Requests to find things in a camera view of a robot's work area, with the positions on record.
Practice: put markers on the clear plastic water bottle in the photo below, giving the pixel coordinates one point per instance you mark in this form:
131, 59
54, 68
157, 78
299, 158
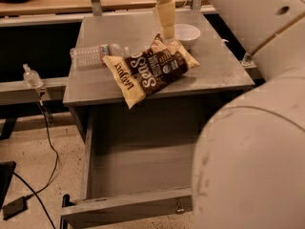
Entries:
93, 56

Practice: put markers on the open grey top drawer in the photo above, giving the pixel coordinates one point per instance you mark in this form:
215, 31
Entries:
138, 162

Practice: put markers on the black object left edge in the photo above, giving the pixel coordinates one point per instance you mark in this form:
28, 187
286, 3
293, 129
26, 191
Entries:
6, 172

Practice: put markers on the grey wooden cabinet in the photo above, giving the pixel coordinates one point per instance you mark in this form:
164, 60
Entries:
218, 68

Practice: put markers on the clear sanitizer pump bottle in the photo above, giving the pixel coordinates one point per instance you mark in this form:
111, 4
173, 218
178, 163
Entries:
32, 77

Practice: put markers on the small upright water bottle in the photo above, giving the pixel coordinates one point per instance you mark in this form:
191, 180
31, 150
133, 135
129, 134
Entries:
246, 60

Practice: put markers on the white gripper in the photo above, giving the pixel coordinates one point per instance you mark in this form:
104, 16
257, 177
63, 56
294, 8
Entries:
166, 12

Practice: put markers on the black power adapter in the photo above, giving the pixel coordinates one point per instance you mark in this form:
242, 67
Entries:
14, 208

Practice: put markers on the brown Late July chip bag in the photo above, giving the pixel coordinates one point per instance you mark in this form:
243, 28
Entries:
148, 72

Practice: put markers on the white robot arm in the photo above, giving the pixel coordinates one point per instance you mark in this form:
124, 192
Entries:
249, 161

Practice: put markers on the white ceramic bowl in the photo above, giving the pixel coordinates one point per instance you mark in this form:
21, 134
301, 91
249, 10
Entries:
186, 34

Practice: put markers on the wooden desk at back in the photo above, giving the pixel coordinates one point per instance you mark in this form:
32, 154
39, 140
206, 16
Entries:
33, 7

